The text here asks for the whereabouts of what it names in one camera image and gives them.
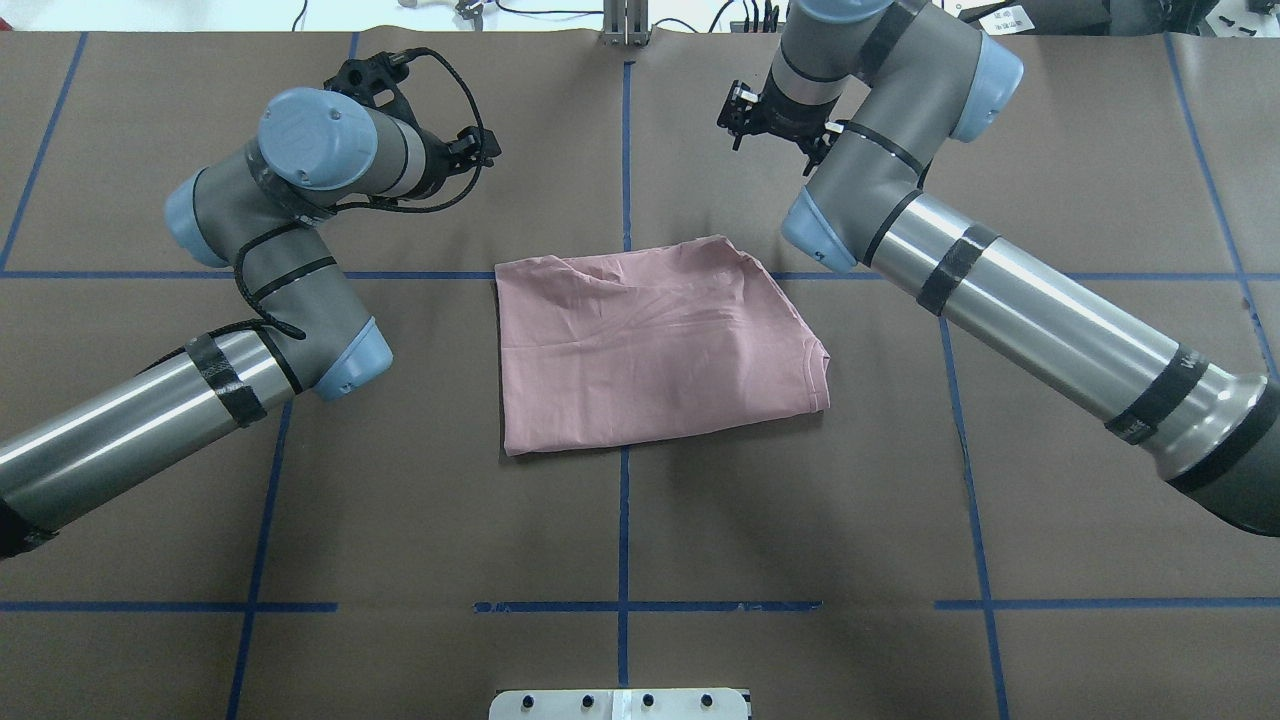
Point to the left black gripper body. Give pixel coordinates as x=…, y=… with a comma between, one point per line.
x=437, y=163

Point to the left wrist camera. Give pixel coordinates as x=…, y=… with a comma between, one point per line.
x=375, y=83

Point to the pink Snoopy t-shirt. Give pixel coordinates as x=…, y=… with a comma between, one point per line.
x=634, y=347

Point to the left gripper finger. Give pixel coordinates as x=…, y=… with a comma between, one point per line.
x=474, y=148

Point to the black power box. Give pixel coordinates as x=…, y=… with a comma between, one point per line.
x=1056, y=18

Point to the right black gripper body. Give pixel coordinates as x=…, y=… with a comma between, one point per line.
x=783, y=117

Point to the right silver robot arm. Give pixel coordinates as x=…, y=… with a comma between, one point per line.
x=870, y=91

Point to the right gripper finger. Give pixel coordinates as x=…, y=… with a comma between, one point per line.
x=816, y=142
x=737, y=116

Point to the aluminium frame post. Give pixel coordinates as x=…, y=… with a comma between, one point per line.
x=625, y=23

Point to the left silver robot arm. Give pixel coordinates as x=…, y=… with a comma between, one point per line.
x=301, y=327

